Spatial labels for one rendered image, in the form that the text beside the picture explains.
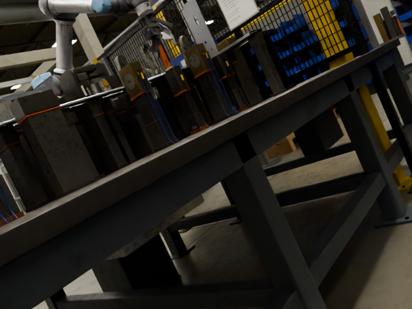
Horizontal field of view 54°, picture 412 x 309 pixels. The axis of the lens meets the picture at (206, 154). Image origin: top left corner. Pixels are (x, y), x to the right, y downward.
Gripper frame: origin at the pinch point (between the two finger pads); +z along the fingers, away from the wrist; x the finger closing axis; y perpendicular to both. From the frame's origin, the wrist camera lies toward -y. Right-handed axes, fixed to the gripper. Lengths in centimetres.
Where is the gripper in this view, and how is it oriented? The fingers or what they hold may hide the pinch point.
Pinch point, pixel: (168, 51)
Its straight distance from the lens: 203.1
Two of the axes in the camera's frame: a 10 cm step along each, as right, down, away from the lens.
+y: -6.2, 3.8, -6.8
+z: 4.4, 8.9, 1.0
